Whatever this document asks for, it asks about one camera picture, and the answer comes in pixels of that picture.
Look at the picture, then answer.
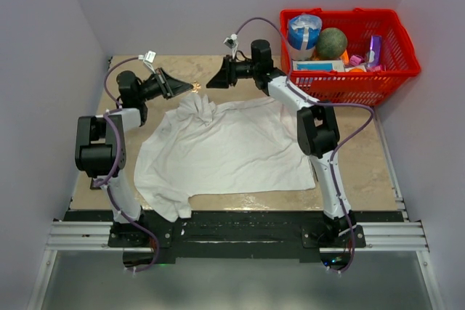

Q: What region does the blue white carton box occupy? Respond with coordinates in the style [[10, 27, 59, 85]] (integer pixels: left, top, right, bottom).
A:
[[293, 60, 345, 72]]

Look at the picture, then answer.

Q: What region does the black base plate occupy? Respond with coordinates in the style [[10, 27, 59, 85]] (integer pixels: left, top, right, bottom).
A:
[[108, 210, 366, 265]]

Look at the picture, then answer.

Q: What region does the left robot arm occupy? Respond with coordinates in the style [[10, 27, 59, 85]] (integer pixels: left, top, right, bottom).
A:
[[75, 68, 193, 246]]

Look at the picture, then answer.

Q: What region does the purple cable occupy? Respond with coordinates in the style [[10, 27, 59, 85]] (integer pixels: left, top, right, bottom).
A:
[[232, 16, 375, 274], [92, 56, 161, 274]]

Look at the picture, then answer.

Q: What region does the green round melon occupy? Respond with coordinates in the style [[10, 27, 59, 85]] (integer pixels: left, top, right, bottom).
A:
[[315, 28, 348, 60]]

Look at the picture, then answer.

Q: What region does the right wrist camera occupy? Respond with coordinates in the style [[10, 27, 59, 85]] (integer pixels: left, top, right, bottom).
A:
[[223, 33, 238, 51]]

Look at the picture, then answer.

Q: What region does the orange fruit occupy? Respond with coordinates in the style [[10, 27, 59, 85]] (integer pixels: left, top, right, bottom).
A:
[[349, 65, 366, 73]]

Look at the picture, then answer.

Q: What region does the aluminium rail frame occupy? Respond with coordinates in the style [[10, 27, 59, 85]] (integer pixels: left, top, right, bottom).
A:
[[28, 113, 445, 309]]

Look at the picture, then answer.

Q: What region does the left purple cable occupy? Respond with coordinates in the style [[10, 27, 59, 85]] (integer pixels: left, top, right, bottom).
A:
[[92, 56, 161, 274]]

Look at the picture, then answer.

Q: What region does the red plastic basket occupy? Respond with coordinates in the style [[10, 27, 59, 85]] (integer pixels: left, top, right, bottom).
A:
[[280, 8, 421, 106]]

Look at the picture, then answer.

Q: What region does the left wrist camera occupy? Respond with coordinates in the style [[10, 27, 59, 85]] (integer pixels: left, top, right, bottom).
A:
[[138, 50, 156, 73]]

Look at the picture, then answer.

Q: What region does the blue white wrapped roll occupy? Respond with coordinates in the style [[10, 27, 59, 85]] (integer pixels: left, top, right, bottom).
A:
[[287, 14, 323, 61]]

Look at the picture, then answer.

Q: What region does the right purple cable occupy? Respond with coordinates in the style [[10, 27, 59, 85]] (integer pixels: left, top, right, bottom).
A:
[[232, 16, 375, 274]]

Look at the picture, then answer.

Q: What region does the black square frame stand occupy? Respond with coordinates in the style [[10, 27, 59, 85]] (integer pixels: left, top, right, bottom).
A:
[[89, 179, 100, 190]]

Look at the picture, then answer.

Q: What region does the pink small container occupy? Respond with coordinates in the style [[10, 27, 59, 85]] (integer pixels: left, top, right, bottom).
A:
[[349, 54, 365, 66]]

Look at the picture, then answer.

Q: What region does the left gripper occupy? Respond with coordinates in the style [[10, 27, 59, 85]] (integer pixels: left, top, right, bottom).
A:
[[137, 68, 193, 103]]

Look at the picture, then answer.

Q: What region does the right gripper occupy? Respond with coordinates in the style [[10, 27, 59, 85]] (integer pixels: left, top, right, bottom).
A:
[[206, 56, 258, 90]]

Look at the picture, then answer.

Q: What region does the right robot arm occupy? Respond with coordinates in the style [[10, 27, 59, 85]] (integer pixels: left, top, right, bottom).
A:
[[206, 34, 356, 247]]

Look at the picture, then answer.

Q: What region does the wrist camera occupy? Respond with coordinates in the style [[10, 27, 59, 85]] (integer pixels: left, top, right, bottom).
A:
[[138, 50, 156, 73], [223, 33, 238, 51]]

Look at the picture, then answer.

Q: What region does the purple snack packet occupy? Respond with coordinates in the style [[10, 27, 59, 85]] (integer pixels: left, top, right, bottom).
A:
[[365, 35, 382, 68]]

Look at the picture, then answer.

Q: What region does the white t-shirt garment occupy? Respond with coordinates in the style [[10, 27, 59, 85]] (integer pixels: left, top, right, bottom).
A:
[[134, 93, 316, 222]]

